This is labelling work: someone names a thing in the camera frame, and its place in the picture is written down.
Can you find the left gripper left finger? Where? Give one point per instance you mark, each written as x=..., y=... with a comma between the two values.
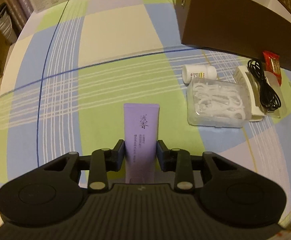
x=103, y=161

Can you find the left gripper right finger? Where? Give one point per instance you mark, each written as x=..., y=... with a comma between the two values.
x=178, y=161

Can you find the purple cream tube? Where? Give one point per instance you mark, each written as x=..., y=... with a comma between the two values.
x=140, y=136

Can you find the clear floss pick box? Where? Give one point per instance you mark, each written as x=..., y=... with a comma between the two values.
x=218, y=104

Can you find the white pill bottle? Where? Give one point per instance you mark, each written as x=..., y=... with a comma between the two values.
x=191, y=71

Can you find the white plastic holder tray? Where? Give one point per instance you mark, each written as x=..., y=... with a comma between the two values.
x=243, y=77

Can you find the red snack packet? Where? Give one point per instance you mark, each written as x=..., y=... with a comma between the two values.
x=272, y=65

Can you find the plaid tablecloth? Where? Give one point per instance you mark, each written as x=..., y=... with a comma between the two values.
x=75, y=65

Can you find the brown cardboard storage box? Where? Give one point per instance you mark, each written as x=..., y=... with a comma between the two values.
x=242, y=27

